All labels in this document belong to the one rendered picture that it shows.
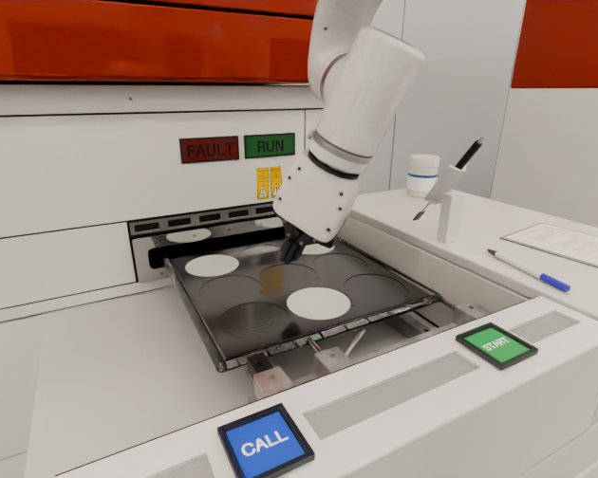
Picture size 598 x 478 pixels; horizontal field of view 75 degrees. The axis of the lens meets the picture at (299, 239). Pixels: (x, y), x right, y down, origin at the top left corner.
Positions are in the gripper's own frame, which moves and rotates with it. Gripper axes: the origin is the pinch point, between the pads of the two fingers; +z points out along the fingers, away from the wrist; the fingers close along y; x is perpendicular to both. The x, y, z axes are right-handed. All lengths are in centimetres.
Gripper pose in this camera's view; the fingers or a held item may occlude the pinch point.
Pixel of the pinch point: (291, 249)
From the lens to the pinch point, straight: 60.4
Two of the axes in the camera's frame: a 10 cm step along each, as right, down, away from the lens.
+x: 4.3, -3.2, 8.4
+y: 8.2, 5.4, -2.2
